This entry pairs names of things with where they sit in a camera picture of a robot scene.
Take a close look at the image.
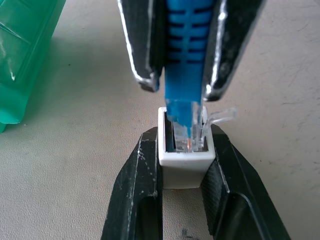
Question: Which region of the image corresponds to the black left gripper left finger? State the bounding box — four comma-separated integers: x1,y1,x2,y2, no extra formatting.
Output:
99,126,165,240

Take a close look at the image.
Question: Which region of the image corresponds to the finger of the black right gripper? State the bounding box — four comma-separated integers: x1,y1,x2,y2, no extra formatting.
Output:
202,0,266,103
116,0,166,94

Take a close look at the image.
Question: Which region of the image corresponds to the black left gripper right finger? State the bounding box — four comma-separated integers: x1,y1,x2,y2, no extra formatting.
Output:
200,124,293,240

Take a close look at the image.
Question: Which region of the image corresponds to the white network coupler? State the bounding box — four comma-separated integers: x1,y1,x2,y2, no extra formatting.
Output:
157,106,217,190

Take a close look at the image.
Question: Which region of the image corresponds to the blue ethernet cable plug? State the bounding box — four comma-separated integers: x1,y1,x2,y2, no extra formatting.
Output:
163,0,238,153

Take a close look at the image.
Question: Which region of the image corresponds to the green plastic bin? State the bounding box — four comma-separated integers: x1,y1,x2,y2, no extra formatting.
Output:
0,0,67,133

